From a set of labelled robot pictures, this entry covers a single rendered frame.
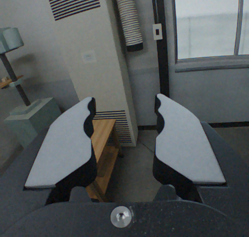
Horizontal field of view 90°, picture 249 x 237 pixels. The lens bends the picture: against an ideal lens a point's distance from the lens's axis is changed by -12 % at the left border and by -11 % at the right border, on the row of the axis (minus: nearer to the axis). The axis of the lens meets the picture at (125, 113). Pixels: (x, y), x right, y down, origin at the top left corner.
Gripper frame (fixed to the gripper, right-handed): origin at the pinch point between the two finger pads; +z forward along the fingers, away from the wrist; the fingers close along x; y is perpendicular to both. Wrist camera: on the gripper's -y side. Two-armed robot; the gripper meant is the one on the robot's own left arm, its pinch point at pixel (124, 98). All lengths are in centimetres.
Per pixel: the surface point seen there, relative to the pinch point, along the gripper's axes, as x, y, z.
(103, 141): -22, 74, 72
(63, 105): -92, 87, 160
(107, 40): -15, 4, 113
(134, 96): 8, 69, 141
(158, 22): 28, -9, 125
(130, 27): 4, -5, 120
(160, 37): 30, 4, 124
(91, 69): -33, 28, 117
